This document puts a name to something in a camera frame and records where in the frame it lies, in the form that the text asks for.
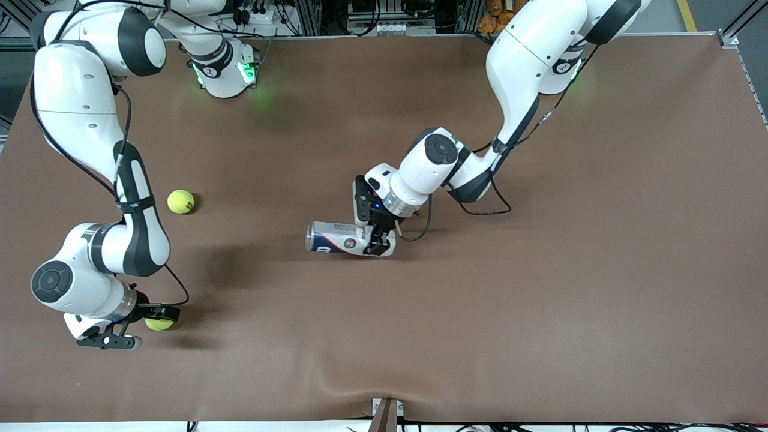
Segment silver tennis ball can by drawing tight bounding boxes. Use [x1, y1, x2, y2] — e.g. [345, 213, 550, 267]
[305, 221, 397, 257]

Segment brown table cover mat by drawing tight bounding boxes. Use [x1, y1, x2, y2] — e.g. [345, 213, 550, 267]
[0, 35, 768, 424]

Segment orange mesh bag pile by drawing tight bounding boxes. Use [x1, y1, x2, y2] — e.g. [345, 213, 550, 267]
[478, 0, 529, 35]

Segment white power strip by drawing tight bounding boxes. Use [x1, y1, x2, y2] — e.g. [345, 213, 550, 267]
[231, 5, 277, 26]

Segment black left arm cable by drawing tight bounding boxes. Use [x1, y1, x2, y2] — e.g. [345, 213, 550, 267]
[399, 45, 601, 242]

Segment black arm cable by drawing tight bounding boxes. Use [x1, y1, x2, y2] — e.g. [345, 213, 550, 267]
[399, 45, 601, 242]
[29, 0, 253, 308]

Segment camera mount post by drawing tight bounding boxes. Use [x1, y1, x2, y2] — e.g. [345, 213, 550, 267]
[369, 397, 404, 432]

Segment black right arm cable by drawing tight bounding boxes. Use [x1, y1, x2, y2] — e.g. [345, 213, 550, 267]
[29, 0, 253, 308]

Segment aluminium frame post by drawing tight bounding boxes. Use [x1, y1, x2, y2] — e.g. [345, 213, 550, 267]
[454, 0, 481, 34]
[293, 0, 325, 35]

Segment aluminium frame strut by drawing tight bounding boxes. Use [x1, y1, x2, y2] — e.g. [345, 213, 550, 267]
[0, 0, 46, 37]
[717, 0, 768, 50]

